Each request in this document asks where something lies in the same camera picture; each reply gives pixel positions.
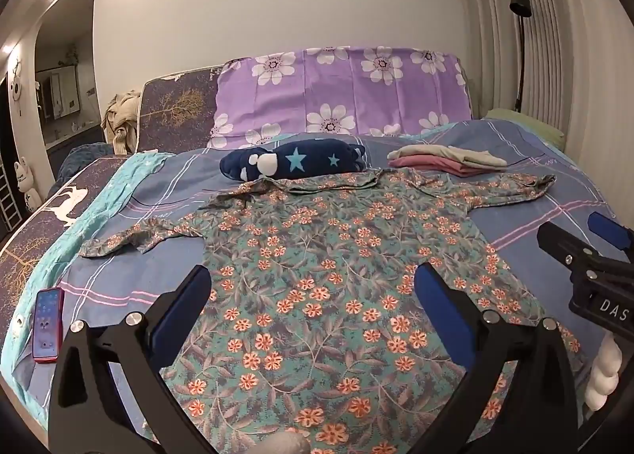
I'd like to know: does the grey pleated curtain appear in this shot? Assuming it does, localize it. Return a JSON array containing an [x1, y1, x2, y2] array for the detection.
[[465, 0, 633, 224]]

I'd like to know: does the turquoise blanket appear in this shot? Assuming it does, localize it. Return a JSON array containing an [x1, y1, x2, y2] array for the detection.
[[1, 152, 172, 427]]

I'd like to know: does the right white gloved hand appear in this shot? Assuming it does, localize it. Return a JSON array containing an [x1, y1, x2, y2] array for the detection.
[[584, 331, 623, 412]]

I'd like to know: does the floral green orange shirt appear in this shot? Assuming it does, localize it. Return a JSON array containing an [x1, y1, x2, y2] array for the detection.
[[82, 169, 556, 453]]

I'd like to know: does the folded beige garment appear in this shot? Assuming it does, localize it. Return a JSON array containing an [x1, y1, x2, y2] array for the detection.
[[387, 144, 507, 170]]

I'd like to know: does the white cat figurine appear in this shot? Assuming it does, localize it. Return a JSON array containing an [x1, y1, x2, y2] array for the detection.
[[14, 157, 42, 213]]

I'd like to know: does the red smartphone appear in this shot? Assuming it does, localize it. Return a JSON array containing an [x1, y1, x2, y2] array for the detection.
[[32, 287, 65, 364]]

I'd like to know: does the purple floral pillow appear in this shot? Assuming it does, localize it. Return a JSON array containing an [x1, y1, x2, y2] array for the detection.
[[207, 46, 472, 150]]

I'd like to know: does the navy star plush blanket roll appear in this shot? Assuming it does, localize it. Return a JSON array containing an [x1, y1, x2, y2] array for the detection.
[[219, 138, 365, 182]]

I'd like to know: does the folded pink garment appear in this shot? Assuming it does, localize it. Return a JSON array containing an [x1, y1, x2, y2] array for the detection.
[[388, 154, 494, 178]]

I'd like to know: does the dark tree pattern headboard cushion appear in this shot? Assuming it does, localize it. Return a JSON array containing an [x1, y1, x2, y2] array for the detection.
[[136, 66, 222, 153]]

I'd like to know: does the black floor lamp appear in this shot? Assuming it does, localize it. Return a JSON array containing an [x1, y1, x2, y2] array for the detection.
[[509, 0, 533, 113]]

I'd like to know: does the green pillow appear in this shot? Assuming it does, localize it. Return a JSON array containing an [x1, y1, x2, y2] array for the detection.
[[486, 108, 565, 151]]

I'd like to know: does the beige clothes pile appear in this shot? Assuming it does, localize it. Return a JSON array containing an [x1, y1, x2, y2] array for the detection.
[[101, 90, 141, 155]]

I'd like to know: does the dark deer pattern side cushion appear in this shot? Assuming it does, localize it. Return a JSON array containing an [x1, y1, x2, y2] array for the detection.
[[0, 155, 130, 336]]

